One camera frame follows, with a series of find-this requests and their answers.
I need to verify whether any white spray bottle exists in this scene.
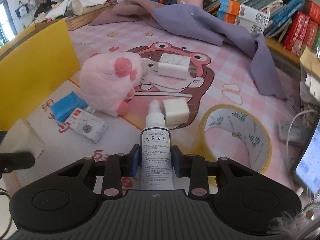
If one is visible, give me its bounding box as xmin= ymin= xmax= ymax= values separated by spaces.
xmin=140 ymin=100 xmax=174 ymax=190

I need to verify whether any white red small box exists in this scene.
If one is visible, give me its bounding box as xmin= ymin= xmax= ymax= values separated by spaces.
xmin=65 ymin=108 xmax=107 ymax=144

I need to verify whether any clear tape roll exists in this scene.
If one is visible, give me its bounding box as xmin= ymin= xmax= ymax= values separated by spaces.
xmin=199 ymin=104 xmax=272 ymax=175

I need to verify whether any rubber band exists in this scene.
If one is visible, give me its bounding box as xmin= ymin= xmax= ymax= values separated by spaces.
xmin=221 ymin=83 xmax=243 ymax=105

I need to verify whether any pink plush toy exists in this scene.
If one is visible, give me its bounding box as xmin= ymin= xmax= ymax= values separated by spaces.
xmin=79 ymin=52 xmax=142 ymax=116

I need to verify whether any yellow cardboard box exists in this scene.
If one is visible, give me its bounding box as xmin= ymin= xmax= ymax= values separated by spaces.
xmin=1 ymin=20 xmax=80 ymax=131

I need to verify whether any smartphone with lit screen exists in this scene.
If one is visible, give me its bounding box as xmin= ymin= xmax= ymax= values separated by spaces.
xmin=293 ymin=120 xmax=320 ymax=194

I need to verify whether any wooden chess box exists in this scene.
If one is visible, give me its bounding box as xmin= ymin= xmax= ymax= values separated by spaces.
xmin=63 ymin=3 xmax=118 ymax=32

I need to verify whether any orange blue white box lower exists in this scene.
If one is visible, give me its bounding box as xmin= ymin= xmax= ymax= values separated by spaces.
xmin=217 ymin=10 xmax=265 ymax=34

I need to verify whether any orange blue white box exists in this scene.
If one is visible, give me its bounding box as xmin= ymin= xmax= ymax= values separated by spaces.
xmin=217 ymin=10 xmax=265 ymax=34
xmin=219 ymin=0 xmax=270 ymax=27

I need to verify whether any purple pink cloth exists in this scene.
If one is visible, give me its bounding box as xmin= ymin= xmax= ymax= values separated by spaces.
xmin=90 ymin=0 xmax=287 ymax=100

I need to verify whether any red dictionary book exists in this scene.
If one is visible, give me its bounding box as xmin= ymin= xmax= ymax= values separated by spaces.
xmin=284 ymin=11 xmax=309 ymax=51

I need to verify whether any orange blue white box upper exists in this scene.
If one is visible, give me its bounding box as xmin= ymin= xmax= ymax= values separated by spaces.
xmin=219 ymin=0 xmax=270 ymax=27

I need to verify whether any white tissue pack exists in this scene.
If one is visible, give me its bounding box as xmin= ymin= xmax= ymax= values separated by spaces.
xmin=71 ymin=0 xmax=107 ymax=16

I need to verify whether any white charging cable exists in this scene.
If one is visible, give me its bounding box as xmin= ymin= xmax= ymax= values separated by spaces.
xmin=285 ymin=108 xmax=318 ymax=170

